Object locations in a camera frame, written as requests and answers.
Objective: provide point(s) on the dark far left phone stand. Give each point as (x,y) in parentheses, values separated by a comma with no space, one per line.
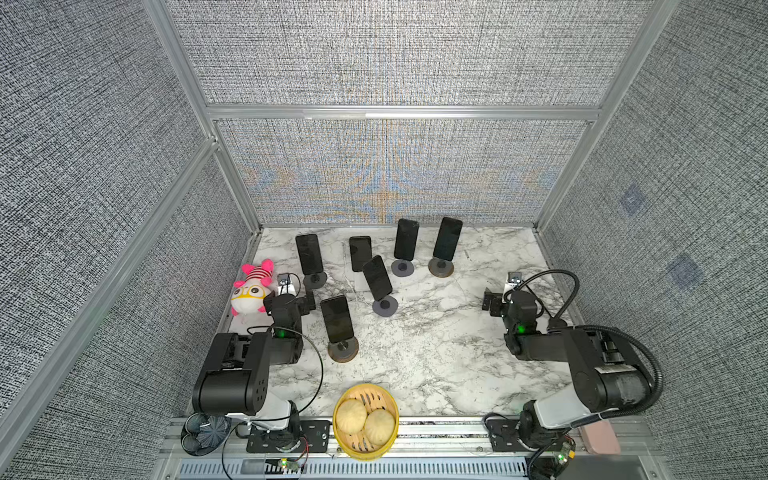
(315,281)

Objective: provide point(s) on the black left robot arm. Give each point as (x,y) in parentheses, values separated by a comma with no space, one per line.
(233,381)

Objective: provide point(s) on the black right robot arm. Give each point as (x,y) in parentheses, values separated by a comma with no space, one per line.
(612,373)

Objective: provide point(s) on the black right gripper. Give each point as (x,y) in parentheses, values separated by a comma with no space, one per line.
(495,301)

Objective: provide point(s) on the purple round phone stand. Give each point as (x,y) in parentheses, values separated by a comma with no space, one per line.
(386,307)

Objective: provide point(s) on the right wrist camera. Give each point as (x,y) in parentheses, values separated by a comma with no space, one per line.
(513,280)

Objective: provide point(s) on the left steamed bun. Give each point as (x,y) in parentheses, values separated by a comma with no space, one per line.
(351,416)

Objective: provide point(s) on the aluminium front rail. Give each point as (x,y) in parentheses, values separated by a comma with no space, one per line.
(427,447)

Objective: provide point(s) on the front wooden base phone stand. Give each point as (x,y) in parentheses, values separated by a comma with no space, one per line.
(343,351)

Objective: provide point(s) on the black phone front wooden stand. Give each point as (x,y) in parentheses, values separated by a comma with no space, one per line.
(337,319)

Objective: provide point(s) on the yellow bamboo steamer basket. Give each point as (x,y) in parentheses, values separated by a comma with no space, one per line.
(374,397)

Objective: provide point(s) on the back wooden base phone stand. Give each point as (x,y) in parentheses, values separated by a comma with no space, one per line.
(441,268)

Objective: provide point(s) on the black phone on wooden stand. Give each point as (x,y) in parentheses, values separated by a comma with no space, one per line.
(447,239)

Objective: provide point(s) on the steamed bun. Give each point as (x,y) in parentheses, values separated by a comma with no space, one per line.
(379,427)
(351,416)

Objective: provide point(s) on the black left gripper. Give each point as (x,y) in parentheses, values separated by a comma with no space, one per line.
(303,303)

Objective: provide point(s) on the white phone stand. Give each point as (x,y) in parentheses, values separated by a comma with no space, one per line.
(360,283)

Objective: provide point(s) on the grey round phone stand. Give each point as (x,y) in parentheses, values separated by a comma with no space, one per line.
(402,268)

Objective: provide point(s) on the pink white plush toy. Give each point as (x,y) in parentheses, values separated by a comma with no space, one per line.
(249,294)

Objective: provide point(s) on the right steamed bun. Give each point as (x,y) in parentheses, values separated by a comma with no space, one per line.
(379,427)

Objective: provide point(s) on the black phone purple stand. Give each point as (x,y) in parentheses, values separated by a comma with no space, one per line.
(377,278)

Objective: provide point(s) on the black phone on grey stand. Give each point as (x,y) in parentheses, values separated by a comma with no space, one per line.
(406,239)

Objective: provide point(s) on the pink pad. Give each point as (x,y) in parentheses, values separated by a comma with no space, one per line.
(599,438)

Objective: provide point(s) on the wooden base phone stand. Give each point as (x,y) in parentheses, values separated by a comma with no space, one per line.
(343,351)
(441,268)

